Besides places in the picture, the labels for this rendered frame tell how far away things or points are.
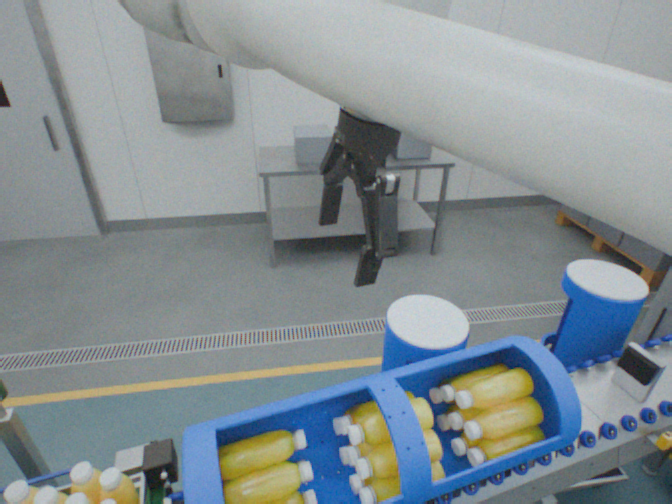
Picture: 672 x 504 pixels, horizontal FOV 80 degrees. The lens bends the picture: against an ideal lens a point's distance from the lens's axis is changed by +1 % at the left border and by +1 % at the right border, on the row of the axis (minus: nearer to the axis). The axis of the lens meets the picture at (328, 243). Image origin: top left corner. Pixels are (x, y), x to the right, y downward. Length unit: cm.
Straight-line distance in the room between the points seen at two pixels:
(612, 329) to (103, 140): 400
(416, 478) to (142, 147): 375
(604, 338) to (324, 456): 125
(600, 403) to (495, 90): 141
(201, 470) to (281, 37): 77
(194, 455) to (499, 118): 81
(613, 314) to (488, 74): 173
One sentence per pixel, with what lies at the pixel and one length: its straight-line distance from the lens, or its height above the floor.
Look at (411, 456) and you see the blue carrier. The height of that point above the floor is 118.
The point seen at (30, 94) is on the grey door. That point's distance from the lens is 435.
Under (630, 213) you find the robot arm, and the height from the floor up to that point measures 189.
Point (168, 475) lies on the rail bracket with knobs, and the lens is 123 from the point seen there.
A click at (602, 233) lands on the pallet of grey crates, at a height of 18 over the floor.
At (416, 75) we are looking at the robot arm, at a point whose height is 193.
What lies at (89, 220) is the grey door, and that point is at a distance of 461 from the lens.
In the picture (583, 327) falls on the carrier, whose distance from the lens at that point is 193.
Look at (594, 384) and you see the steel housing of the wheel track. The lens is 161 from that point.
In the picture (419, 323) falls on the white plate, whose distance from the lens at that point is 143.
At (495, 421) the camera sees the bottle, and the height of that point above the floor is 113.
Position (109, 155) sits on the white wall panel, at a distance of 432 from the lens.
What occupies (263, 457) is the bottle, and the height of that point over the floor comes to 113.
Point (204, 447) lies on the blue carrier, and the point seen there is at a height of 123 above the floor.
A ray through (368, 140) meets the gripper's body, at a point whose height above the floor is 184.
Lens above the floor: 196
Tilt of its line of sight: 30 degrees down
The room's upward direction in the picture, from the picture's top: straight up
